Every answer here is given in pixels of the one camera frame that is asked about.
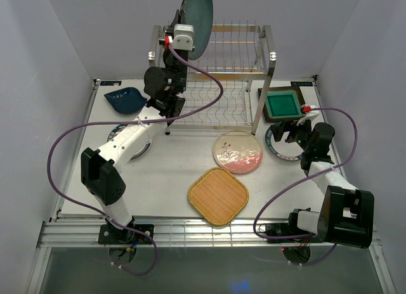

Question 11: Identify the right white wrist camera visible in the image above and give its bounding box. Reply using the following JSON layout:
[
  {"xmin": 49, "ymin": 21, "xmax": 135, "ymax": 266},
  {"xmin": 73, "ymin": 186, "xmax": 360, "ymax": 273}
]
[{"xmin": 296, "ymin": 105, "xmax": 320, "ymax": 126}]

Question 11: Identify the white plate navy lettered rim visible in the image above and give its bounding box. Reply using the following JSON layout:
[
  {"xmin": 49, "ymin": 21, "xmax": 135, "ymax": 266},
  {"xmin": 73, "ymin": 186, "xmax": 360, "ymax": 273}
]
[{"xmin": 265, "ymin": 128, "xmax": 303, "ymax": 162}]

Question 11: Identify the green square dish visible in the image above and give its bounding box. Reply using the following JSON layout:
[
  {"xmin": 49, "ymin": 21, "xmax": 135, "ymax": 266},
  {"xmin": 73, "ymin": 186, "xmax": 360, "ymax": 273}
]
[{"xmin": 266, "ymin": 91, "xmax": 302, "ymax": 118}]

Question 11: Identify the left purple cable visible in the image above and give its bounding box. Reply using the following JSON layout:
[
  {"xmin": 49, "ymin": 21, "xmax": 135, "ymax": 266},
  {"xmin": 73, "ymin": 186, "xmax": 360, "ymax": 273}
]
[{"xmin": 46, "ymin": 43, "xmax": 225, "ymax": 276}]

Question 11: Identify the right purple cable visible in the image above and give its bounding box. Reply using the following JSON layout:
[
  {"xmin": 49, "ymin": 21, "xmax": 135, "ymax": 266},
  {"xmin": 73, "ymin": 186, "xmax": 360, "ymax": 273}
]
[{"xmin": 252, "ymin": 107, "xmax": 358, "ymax": 267}]

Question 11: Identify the stainless steel two-tier dish rack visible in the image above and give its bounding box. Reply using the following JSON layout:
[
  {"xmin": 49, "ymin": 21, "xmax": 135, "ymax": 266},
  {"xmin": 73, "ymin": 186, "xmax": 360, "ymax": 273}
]
[{"xmin": 147, "ymin": 20, "xmax": 278, "ymax": 136}]

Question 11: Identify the dark blue leaf-shaped dish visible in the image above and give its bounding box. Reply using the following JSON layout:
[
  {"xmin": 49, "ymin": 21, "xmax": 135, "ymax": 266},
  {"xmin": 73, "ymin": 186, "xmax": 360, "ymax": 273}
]
[{"xmin": 104, "ymin": 87, "xmax": 147, "ymax": 115}]

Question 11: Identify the square bamboo-pattern tray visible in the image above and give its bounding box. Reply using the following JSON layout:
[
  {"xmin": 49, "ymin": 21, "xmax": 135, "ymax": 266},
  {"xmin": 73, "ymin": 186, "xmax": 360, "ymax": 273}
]
[{"xmin": 188, "ymin": 167, "xmax": 249, "ymax": 227}]

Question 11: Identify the aluminium front rail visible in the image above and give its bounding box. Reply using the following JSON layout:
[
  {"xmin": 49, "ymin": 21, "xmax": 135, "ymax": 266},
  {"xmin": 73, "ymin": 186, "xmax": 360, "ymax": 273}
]
[{"xmin": 37, "ymin": 220, "xmax": 381, "ymax": 249}]

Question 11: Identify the large dark teal round plate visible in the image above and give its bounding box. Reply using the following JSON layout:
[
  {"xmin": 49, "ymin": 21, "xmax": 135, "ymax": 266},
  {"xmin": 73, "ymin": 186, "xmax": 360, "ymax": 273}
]
[{"xmin": 180, "ymin": 0, "xmax": 213, "ymax": 60}]

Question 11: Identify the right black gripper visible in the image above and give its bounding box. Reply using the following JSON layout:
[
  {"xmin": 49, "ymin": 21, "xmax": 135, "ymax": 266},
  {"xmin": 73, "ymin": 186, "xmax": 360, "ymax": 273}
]
[{"xmin": 270, "ymin": 116, "xmax": 313, "ymax": 152}]

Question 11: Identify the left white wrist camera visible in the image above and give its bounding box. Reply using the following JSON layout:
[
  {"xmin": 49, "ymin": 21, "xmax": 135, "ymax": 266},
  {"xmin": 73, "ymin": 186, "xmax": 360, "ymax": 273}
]
[{"xmin": 164, "ymin": 24, "xmax": 194, "ymax": 51}]

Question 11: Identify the pink cream floral round plate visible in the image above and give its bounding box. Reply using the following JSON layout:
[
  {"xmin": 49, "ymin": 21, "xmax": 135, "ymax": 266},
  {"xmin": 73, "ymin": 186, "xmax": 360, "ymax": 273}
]
[{"xmin": 212, "ymin": 131, "xmax": 263, "ymax": 174}]

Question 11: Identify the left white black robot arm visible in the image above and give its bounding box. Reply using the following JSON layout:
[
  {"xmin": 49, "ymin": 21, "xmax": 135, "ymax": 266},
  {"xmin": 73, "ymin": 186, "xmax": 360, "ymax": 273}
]
[{"xmin": 81, "ymin": 49, "xmax": 187, "ymax": 243}]

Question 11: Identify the dark square plate gold rim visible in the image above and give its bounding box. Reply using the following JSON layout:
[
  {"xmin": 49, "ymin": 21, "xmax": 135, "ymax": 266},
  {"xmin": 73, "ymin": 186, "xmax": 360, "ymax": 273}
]
[{"xmin": 259, "ymin": 86, "xmax": 305, "ymax": 124}]

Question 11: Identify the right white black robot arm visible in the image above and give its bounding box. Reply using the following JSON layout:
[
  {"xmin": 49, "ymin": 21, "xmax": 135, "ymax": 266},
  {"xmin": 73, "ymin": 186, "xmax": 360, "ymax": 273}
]
[{"xmin": 270, "ymin": 120, "xmax": 374, "ymax": 248}]

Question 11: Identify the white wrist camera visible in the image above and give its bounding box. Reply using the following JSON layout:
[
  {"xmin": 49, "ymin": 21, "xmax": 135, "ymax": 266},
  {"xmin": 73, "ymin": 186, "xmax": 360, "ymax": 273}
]
[
  {"xmin": 296, "ymin": 105, "xmax": 320, "ymax": 126},
  {"xmin": 164, "ymin": 24, "xmax": 194, "ymax": 51}
]

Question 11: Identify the purple cable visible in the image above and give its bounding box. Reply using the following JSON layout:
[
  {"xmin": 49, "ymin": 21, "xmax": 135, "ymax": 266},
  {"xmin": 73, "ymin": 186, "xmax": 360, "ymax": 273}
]
[
  {"xmin": 252, "ymin": 107, "xmax": 358, "ymax": 267},
  {"xmin": 46, "ymin": 43, "xmax": 225, "ymax": 276}
]

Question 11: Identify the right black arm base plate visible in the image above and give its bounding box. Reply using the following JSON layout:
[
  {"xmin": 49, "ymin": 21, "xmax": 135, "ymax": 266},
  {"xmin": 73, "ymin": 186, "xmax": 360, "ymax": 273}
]
[{"xmin": 258, "ymin": 222, "xmax": 310, "ymax": 243}]

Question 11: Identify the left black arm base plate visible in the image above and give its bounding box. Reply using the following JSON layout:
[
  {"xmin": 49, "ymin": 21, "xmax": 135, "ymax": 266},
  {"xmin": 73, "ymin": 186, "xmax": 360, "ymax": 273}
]
[{"xmin": 97, "ymin": 224, "xmax": 154, "ymax": 246}]

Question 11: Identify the white plate green red rim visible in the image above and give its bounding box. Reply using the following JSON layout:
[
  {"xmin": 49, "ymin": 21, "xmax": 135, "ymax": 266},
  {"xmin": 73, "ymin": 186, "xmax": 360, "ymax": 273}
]
[{"xmin": 107, "ymin": 124, "xmax": 153, "ymax": 161}]

